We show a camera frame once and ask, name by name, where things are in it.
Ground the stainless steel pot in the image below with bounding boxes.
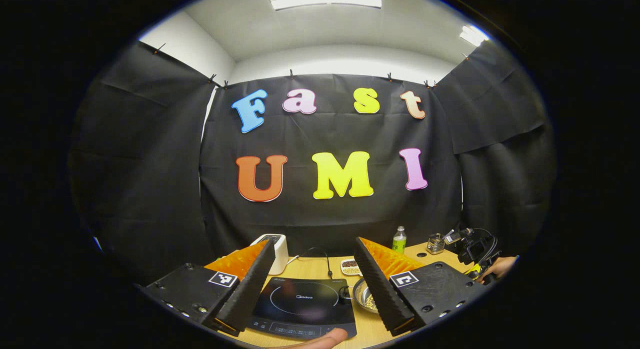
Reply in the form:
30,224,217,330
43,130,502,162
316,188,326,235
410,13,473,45
339,277,380,314

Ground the black power cable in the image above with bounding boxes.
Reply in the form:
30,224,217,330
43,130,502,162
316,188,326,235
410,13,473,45
299,247,334,280

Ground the black induction cooktop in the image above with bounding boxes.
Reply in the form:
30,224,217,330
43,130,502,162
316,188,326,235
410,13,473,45
247,276,358,339

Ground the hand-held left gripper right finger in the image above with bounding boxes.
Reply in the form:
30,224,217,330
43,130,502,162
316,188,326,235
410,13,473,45
353,236,489,338

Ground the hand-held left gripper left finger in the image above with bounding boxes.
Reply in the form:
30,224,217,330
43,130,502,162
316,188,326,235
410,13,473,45
140,238,277,338

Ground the black backdrop cloth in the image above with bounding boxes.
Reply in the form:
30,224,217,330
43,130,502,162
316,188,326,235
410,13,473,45
67,38,557,287

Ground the small ceiling light panel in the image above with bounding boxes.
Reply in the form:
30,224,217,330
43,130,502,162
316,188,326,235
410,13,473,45
459,24,491,48

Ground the white toaster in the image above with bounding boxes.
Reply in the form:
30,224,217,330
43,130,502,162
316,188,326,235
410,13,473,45
250,233,290,276

